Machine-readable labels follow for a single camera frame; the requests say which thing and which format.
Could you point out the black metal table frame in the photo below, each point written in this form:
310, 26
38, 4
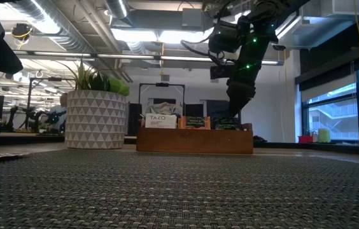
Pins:
342, 149

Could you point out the silver corrugated duct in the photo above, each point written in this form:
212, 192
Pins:
71, 41

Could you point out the person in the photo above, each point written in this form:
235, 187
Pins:
62, 100

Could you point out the silver round air duct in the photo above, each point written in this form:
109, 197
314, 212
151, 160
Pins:
117, 8

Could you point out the dark office desk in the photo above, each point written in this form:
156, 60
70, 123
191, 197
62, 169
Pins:
23, 137

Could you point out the yellow-green container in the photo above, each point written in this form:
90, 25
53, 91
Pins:
324, 136

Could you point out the black metal stand frame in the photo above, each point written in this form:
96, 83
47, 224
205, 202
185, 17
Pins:
52, 79
162, 84

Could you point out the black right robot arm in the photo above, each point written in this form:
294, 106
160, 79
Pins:
262, 19

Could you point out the window with black frame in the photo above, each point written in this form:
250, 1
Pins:
332, 117

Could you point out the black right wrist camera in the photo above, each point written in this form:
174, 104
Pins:
219, 72

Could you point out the pale patterned jacket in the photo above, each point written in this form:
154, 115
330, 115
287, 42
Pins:
163, 108

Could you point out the wooden tea organiser box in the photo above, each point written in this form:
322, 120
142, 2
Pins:
195, 141

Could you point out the succulent in triangle-patterned pot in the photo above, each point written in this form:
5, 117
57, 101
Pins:
95, 121

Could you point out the grey woven placemat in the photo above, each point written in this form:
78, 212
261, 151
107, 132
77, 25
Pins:
179, 191

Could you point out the square grey wall vent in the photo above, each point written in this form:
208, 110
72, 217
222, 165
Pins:
165, 78

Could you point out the red container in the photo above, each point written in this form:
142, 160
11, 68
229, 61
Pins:
305, 139

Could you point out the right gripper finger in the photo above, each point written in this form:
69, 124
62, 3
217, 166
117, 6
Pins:
236, 111

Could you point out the long ceiling light strip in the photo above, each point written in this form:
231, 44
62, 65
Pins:
135, 57

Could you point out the grey ceiling air unit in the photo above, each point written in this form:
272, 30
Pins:
192, 17

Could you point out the white orange Tazo tea packet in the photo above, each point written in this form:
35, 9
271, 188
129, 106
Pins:
160, 121

